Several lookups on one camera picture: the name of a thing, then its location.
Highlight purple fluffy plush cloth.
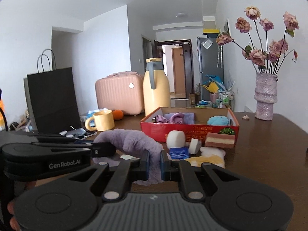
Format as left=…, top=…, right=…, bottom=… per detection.
left=94, top=129, right=163, bottom=186

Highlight small white sponge block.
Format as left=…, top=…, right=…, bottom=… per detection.
left=188, top=138, right=202, bottom=155

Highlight yellow plush toy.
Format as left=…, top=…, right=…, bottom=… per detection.
left=185, top=147, right=226, bottom=168

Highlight layered cake sponge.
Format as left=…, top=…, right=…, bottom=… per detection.
left=205, top=132, right=235, bottom=149

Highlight lavender knitted cloth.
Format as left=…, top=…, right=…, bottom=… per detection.
left=164, top=112, right=195, bottom=124

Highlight blue plush toy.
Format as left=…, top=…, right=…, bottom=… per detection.
left=207, top=116, right=229, bottom=126

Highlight blue tissue pack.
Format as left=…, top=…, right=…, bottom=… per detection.
left=169, top=147, right=189, bottom=160

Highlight person left hand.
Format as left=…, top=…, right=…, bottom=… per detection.
left=7, top=200, right=20, bottom=231

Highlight yellow ceramic mug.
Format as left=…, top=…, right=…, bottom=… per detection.
left=85, top=110, right=115, bottom=132

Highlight clear plastic wrappers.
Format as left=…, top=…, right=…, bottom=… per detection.
left=59, top=126, right=97, bottom=140

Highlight orange fruit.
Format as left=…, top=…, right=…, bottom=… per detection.
left=112, top=110, right=124, bottom=121

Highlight pink mini suitcase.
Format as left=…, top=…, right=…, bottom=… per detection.
left=95, top=71, right=144, bottom=115

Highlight black paper bag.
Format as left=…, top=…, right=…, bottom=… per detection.
left=23, top=52, right=81, bottom=134

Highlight yellow thermos jug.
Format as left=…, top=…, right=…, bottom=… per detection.
left=142, top=58, right=171, bottom=116

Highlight cluttered storage rack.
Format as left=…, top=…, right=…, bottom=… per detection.
left=194, top=74, right=235, bottom=109

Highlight purple textured vase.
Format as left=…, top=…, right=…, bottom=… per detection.
left=254, top=73, right=278, bottom=121

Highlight brown wooden door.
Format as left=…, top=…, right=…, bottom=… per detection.
left=172, top=48, right=185, bottom=96

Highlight grey refrigerator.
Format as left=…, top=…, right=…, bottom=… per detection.
left=197, top=33, right=224, bottom=101

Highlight dried pink roses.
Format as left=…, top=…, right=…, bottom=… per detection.
left=216, top=6, right=300, bottom=75

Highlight wall electrical panel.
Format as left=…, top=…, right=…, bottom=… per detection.
left=223, top=17, right=231, bottom=35

